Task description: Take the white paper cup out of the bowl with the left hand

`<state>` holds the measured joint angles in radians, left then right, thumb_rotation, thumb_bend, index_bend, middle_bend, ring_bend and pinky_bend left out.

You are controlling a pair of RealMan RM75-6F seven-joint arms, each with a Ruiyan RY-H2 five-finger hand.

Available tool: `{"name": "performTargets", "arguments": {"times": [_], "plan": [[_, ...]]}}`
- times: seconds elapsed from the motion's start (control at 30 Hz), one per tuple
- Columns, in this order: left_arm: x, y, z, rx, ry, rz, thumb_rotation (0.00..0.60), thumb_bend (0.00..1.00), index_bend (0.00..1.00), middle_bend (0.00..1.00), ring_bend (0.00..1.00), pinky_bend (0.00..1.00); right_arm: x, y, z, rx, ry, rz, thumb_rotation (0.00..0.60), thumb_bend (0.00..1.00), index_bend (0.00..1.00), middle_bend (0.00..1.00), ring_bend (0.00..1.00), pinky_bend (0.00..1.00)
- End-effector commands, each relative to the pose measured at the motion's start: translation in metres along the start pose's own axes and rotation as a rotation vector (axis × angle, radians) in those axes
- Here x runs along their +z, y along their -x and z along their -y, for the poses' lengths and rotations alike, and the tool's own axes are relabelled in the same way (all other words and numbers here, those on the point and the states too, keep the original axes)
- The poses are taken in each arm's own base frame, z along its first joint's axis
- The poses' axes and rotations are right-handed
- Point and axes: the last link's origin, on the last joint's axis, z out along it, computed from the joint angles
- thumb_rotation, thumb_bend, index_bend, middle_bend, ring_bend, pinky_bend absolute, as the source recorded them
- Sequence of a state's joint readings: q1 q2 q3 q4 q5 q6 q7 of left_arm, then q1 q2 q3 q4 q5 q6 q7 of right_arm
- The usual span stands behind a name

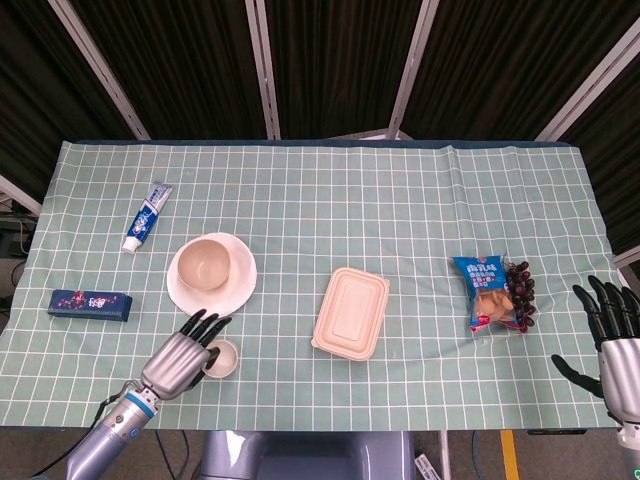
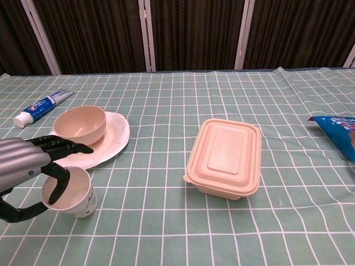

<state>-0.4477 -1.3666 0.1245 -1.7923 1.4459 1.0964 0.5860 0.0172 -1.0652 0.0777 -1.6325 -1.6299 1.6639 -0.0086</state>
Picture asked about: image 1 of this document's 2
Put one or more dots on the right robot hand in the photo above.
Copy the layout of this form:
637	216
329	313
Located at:
622	370

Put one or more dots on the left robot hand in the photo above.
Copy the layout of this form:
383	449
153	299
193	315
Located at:
175	362

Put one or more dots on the small white cup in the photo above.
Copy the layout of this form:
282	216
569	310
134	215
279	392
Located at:
227	357

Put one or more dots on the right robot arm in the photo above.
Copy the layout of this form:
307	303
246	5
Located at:
630	450

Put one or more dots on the white round plate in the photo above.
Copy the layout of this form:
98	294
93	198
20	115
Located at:
240	295

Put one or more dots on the beige bowl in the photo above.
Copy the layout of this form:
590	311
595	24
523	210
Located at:
204	265

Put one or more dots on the green checked tablecloth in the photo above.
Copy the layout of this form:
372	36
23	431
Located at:
320	210

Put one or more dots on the dark blue toothpaste box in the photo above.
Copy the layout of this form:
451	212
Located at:
90	304

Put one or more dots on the dark red grape bunch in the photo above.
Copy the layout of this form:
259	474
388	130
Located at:
522	292

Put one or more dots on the blue white toothpaste tube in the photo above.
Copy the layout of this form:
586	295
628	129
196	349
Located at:
143	220

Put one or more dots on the blue snack bag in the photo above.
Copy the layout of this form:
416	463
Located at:
484	295

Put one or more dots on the grey robot torso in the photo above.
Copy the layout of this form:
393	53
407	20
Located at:
307	457

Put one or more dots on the beige lidded food container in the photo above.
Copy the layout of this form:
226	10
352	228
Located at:
351	314

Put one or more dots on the white table leg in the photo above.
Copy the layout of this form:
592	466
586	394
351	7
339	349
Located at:
444	455

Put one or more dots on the white printed label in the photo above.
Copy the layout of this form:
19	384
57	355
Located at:
425	466

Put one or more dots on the white aluminium frame post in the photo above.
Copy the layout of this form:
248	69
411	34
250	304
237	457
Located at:
17	192
97	67
264	70
590	87
629	257
412	70

